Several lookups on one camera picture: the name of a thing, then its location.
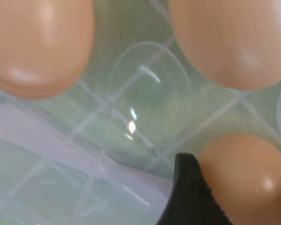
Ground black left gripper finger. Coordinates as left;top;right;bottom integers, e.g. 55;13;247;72
155;152;232;225

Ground clear plastic egg box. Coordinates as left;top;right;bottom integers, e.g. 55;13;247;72
0;0;281;225

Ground clear plastic egg tray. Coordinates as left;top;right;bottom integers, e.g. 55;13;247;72
0;0;281;225

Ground orange egg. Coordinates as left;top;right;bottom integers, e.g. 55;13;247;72
198;133;281;225
170;0;281;91
0;0;96;101

